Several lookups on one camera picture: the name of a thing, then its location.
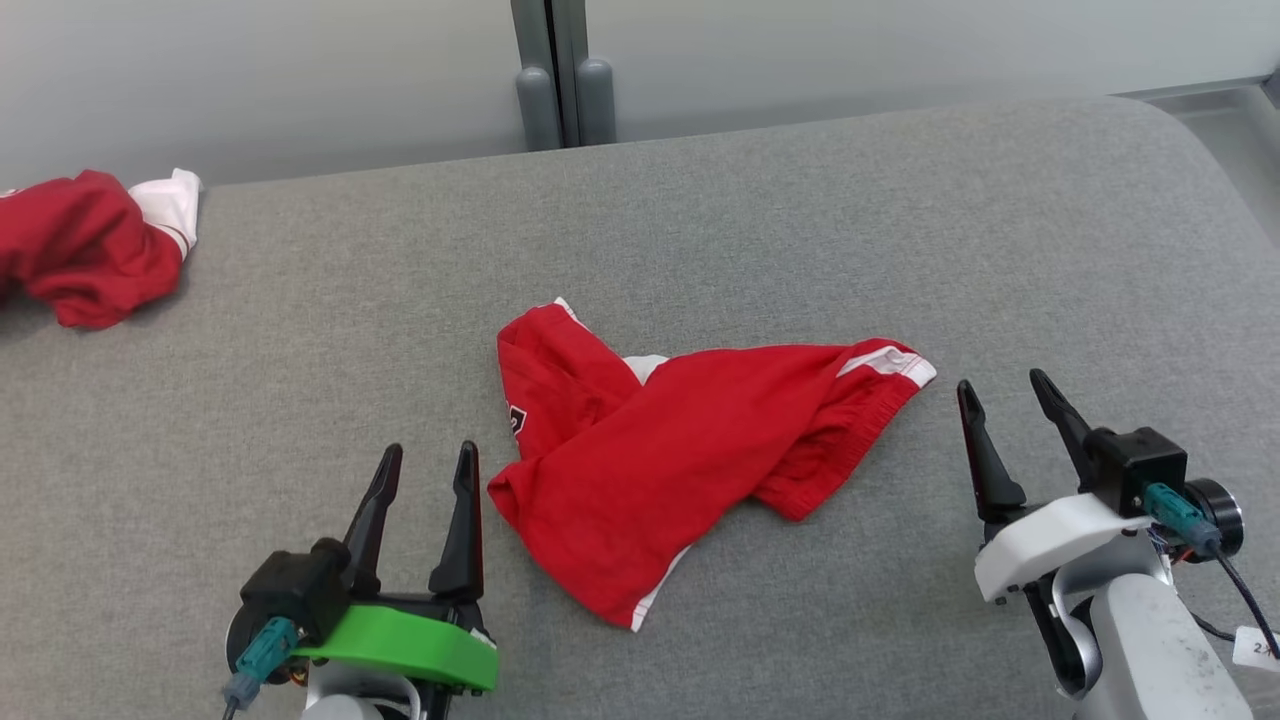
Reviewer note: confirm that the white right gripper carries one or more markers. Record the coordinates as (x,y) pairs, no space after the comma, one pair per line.
(1040,540)

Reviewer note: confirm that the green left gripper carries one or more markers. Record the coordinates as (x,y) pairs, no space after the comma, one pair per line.
(410,640)

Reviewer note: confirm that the red basketball shorts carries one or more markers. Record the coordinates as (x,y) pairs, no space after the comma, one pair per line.
(680,450)

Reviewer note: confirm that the red white basketball jersey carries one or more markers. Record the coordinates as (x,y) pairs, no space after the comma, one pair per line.
(80,250)

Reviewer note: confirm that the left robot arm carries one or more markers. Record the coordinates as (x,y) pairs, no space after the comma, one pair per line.
(345,710)

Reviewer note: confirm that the grey fabric sofa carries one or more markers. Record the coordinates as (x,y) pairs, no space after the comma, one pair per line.
(300,350)

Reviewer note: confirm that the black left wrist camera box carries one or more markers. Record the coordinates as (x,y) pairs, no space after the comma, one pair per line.
(295,590)

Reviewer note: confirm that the grey partition base rail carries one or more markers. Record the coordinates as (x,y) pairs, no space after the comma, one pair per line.
(1200,90)

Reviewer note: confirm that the grey cylindrical post foot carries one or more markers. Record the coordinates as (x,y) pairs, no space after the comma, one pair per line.
(537,110)
(595,100)

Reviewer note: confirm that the grey metal partition post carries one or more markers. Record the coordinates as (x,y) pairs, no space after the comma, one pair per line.
(530,40)

